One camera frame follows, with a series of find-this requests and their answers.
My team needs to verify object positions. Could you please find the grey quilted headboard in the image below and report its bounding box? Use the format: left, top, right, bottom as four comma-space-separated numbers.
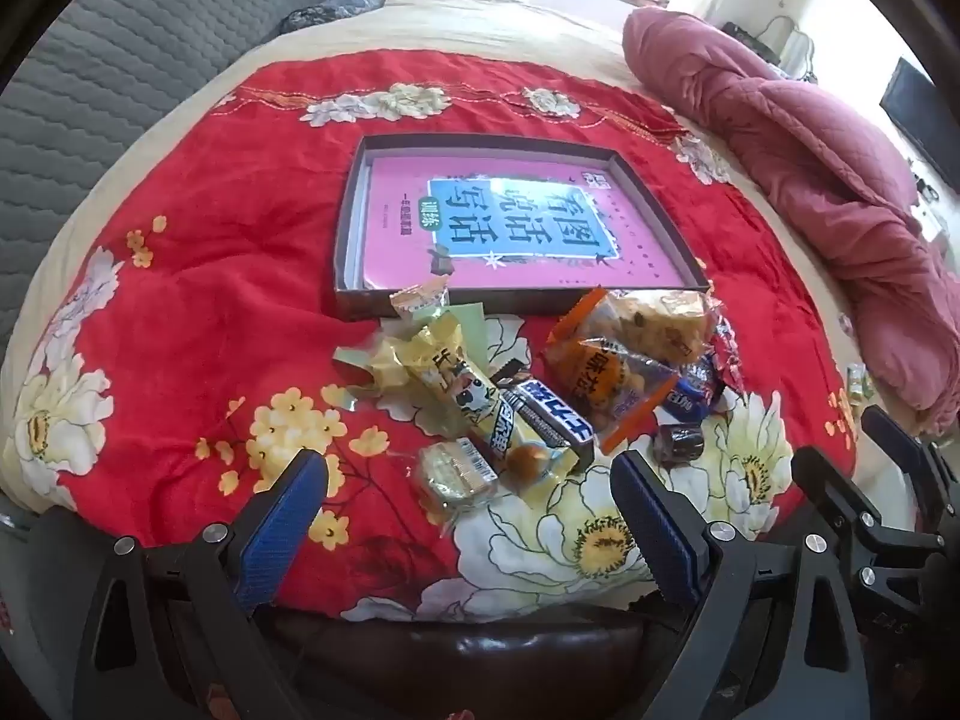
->
0, 0, 331, 361

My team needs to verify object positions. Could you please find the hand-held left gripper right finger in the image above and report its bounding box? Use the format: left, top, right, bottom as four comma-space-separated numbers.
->
611, 452, 875, 720

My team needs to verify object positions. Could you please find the large puffed rice cake packet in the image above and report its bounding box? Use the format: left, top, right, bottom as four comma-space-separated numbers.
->
551, 286, 717, 368

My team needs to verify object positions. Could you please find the dark floral pillow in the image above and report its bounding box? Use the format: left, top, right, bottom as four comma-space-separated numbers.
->
281, 0, 387, 35

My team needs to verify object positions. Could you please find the pink book with blue label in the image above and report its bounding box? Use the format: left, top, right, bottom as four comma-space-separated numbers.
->
352, 154, 687, 293

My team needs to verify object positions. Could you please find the black chocolate bar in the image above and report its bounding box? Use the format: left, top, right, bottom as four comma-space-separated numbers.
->
491, 364, 597, 470

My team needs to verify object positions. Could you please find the blue cookie packet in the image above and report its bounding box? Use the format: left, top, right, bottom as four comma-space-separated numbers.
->
660, 356, 728, 425

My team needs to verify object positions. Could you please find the small orange green packet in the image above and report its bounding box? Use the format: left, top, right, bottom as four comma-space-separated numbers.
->
388, 275, 451, 318

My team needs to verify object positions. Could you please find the red floral blanket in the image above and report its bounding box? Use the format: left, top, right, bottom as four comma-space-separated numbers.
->
22, 49, 860, 623

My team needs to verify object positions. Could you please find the small round candy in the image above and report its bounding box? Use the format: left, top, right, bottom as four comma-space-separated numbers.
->
502, 442, 578, 492

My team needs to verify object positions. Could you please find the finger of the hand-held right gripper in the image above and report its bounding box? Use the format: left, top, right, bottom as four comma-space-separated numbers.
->
791, 446, 882, 541
861, 405, 950, 511

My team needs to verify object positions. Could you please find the pale green snack packet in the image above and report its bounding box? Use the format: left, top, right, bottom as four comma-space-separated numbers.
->
334, 301, 490, 400

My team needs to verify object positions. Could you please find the dark brown leather footboard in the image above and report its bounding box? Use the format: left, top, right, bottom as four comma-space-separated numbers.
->
262, 604, 683, 720

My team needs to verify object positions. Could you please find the clear pastry packet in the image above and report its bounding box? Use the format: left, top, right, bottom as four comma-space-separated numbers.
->
415, 437, 502, 520

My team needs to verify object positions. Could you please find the dark brown candy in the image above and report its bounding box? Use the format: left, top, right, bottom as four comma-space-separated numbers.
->
651, 424, 706, 464

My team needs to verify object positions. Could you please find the orange packet of round snacks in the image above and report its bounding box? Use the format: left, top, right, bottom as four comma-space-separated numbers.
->
544, 334, 680, 455

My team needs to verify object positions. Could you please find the pink quilted duvet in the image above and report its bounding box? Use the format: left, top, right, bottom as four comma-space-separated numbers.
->
622, 9, 960, 432

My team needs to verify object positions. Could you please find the long yellow candy packet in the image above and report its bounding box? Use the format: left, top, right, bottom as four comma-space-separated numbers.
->
390, 315, 530, 462

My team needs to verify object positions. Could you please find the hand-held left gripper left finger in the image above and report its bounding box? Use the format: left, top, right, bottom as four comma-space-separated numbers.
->
75, 450, 331, 720

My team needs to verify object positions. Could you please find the black flat television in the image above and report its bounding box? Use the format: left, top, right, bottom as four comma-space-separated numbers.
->
879, 56, 960, 188

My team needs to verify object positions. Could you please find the shallow brown cardboard box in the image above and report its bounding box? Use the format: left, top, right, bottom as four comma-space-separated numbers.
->
334, 135, 712, 323

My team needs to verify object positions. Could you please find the metal kettle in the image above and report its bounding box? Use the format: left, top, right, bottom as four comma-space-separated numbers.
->
776, 15, 818, 83

